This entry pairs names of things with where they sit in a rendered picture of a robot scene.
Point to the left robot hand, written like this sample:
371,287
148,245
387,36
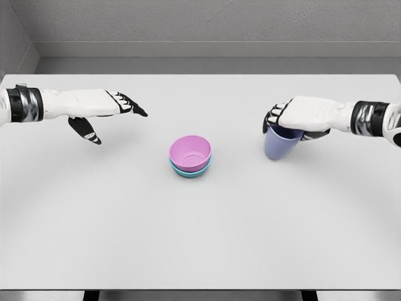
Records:
91,103

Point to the pink bowl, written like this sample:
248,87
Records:
190,151

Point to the teal bowl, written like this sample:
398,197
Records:
191,173

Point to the lavender blue cup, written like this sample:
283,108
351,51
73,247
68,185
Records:
279,142

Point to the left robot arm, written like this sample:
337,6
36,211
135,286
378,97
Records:
28,103

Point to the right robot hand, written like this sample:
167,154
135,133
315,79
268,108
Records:
310,113

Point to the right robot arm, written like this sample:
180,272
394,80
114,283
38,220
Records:
372,117

